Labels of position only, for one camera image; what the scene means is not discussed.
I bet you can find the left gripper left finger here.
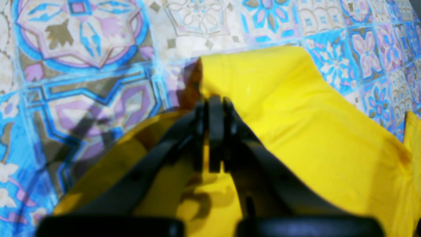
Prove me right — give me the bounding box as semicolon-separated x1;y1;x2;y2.
76;96;225;217

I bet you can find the patterned blue tablecloth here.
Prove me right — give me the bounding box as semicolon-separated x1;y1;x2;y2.
1;0;420;237

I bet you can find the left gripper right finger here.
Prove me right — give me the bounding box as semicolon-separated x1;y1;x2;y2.
223;97;347;219

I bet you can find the orange T-shirt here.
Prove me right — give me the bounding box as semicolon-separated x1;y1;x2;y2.
36;46;420;237

